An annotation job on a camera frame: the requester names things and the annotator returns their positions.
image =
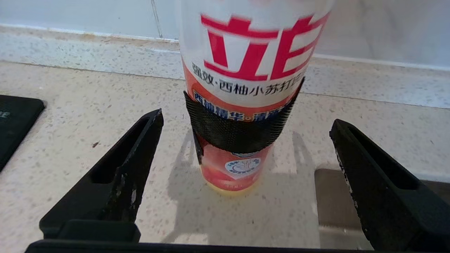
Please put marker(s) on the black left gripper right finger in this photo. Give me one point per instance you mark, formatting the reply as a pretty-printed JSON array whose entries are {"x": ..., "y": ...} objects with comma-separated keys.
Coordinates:
[{"x": 393, "y": 203}]

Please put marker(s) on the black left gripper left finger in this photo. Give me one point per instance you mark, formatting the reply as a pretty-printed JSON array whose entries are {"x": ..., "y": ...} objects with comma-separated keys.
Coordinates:
[{"x": 116, "y": 182}]

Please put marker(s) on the orange dish soap bottle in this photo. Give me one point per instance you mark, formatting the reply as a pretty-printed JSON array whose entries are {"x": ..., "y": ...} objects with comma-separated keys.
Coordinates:
[{"x": 253, "y": 52}]

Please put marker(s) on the stainless steel sink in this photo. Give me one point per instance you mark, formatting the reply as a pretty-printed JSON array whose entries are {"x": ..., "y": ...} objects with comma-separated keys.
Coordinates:
[{"x": 334, "y": 211}]

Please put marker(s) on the black induction cooktop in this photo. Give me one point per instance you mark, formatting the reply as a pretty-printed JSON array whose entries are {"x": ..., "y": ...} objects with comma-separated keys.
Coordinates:
[{"x": 14, "y": 123}]

